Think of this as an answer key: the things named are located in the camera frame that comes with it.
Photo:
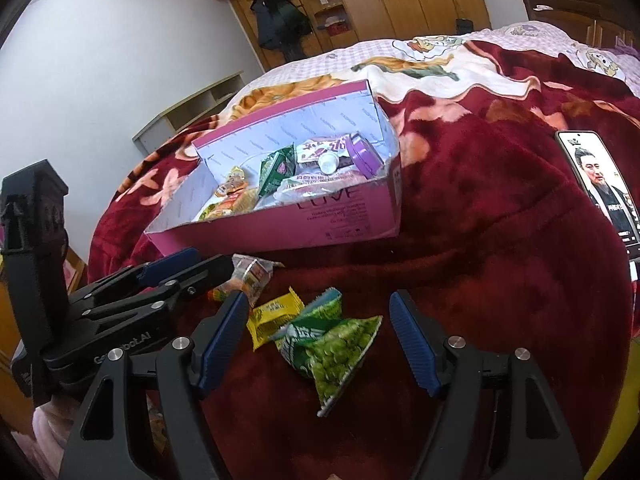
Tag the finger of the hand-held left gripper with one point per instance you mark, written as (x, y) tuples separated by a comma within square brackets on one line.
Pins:
[(165, 263), (200, 277)]

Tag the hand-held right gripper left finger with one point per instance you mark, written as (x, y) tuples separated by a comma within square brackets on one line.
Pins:
[(220, 345)]

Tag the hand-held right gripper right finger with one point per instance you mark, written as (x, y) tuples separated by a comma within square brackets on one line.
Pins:
[(415, 345)]

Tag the orange clear snack packet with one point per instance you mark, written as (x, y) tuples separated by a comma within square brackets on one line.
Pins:
[(250, 277)]

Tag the yellow candy packet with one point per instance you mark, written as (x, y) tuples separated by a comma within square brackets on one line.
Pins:
[(272, 317)]

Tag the yellow orange snack packet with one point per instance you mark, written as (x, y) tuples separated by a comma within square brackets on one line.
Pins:
[(235, 205)]

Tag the green pea snack packet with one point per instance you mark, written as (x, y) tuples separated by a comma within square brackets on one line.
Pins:
[(325, 307), (335, 360)]

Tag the dark green snack packet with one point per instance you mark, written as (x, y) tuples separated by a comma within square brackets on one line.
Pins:
[(275, 170)]

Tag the pink cardboard box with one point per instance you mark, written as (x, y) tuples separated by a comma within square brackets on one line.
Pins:
[(325, 220)]

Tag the pink print snack wrapper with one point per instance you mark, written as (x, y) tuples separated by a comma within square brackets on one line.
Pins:
[(320, 185)]

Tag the red drink pouch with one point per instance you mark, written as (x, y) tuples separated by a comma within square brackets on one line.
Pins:
[(320, 149)]

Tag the purple jelly cup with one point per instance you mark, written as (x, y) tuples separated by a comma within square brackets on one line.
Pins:
[(367, 155)]

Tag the dark red floral blanket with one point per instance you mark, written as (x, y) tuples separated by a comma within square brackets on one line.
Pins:
[(500, 285)]

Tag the white shelf unit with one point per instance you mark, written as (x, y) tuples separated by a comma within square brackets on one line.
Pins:
[(165, 125)]

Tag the yellow green object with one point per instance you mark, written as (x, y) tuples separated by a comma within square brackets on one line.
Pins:
[(620, 460)]

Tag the smartphone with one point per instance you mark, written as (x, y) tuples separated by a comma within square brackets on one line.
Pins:
[(600, 185)]

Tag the black jacket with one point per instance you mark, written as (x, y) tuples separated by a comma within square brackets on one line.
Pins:
[(280, 20)]

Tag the red basket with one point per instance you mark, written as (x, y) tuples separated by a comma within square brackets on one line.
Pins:
[(337, 26)]

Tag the black bag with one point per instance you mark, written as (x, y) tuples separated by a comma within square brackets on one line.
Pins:
[(464, 26)]

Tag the wooden wardrobe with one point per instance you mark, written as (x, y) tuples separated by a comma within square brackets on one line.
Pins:
[(410, 0)]

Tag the purple cloth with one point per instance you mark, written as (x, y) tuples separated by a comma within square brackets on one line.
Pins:
[(622, 50)]

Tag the dark wooden headboard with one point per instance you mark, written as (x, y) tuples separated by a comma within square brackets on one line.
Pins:
[(565, 5)]

